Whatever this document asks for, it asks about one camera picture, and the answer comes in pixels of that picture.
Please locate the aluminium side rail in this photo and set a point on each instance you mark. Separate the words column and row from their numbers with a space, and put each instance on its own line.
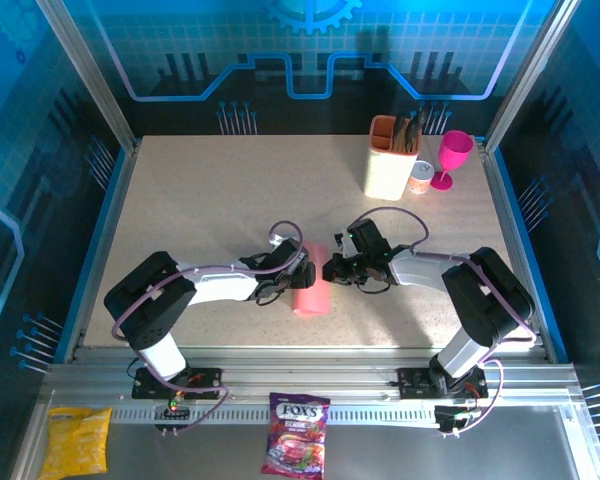
column 104, row 250
column 502, row 210

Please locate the aluminium frame post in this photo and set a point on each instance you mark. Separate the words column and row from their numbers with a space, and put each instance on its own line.
column 527, row 75
column 94, row 75

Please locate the purple Fox's candy bag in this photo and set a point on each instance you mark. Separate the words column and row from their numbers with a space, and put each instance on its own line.
column 295, row 440

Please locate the pink paper sheet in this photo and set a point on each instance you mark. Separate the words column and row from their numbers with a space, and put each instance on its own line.
column 312, row 295

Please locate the small white orange can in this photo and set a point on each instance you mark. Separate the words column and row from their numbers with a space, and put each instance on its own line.
column 420, row 179

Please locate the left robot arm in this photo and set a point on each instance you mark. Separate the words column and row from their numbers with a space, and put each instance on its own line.
column 150, row 300

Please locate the pink plastic goblet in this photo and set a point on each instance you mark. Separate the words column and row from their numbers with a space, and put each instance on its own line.
column 455, row 147

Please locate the cream orange utensil holder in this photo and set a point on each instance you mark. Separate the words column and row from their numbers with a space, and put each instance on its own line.
column 387, row 172

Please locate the wide aluminium mounting rail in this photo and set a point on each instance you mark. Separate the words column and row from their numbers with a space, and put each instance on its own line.
column 305, row 372

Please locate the yellow snack bag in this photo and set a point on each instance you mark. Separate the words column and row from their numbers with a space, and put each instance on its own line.
column 75, row 442

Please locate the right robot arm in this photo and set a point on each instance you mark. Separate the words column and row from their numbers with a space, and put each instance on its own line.
column 490, row 300

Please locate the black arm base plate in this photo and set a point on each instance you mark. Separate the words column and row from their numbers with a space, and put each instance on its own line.
column 205, row 382
column 412, row 382

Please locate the dark wooden utensil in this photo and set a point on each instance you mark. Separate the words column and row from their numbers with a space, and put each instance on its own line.
column 416, row 131
column 399, row 132

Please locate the small circuit board with LED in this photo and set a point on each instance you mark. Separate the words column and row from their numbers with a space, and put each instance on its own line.
column 450, row 417
column 172, row 411

